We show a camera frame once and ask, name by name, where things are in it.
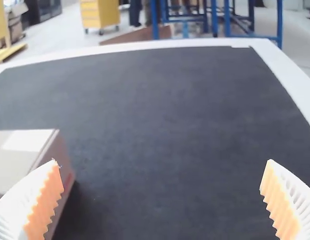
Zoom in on pale wooden frame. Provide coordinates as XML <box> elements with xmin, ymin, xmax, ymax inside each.
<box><xmin>0</xmin><ymin>0</ymin><xmax>28</xmax><ymax>65</ymax></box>

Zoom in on brown cardboard sheet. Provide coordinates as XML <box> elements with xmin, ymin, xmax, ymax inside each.
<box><xmin>99</xmin><ymin>23</ymin><xmax>174</xmax><ymax>47</ymax></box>

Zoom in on person's legs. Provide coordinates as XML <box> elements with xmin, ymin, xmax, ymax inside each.
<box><xmin>129</xmin><ymin>0</ymin><xmax>143</xmax><ymax>28</ymax></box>

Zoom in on yellow wheeled cart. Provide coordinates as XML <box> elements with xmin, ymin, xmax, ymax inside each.
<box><xmin>80</xmin><ymin>0</ymin><xmax>121</xmax><ymax>36</ymax></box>

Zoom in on cardboard box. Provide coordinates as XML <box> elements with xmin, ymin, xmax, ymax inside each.
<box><xmin>0</xmin><ymin>128</ymin><xmax>76</xmax><ymax>240</ymax></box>

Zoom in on blue metal frame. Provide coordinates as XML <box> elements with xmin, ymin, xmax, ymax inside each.
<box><xmin>150</xmin><ymin>0</ymin><xmax>210</xmax><ymax>41</ymax></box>
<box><xmin>211</xmin><ymin>0</ymin><xmax>283</xmax><ymax>50</ymax></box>

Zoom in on black mat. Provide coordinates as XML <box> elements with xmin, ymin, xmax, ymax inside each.
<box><xmin>0</xmin><ymin>45</ymin><xmax>310</xmax><ymax>240</ymax></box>

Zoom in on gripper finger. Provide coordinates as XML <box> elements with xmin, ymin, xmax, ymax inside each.
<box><xmin>0</xmin><ymin>157</ymin><xmax>65</xmax><ymax>240</ymax></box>
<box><xmin>258</xmin><ymin>158</ymin><xmax>310</xmax><ymax>240</ymax></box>

